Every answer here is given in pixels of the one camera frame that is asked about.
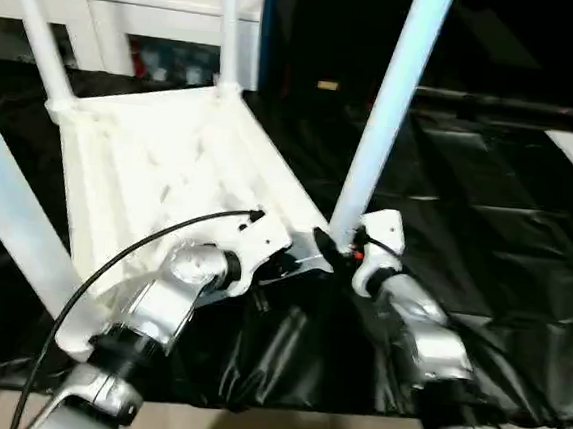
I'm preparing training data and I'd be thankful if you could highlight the white plastic table top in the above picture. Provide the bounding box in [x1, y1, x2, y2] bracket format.
[23, 71, 350, 381]

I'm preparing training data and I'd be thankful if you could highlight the black plastic mat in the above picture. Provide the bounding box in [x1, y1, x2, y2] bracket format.
[0, 54, 573, 429]

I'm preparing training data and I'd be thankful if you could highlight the black low shelf board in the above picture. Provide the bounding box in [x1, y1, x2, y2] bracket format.
[416, 84, 573, 126]

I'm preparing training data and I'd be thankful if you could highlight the red bottle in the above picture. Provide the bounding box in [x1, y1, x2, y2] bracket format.
[128, 44, 149, 77]

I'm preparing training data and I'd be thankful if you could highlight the white sideboard cabinet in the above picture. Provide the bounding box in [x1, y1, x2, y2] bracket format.
[0, 0, 268, 91]

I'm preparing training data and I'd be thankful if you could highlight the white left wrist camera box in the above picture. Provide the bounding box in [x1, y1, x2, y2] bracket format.
[226, 208, 296, 292]

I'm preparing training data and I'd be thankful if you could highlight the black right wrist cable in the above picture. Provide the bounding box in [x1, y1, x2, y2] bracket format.
[349, 236, 573, 429]

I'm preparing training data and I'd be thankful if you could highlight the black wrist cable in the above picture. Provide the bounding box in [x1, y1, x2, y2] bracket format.
[12, 189, 266, 429]
[349, 236, 573, 429]

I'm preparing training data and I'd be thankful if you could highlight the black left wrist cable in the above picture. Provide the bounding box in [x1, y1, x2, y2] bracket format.
[12, 189, 266, 429]

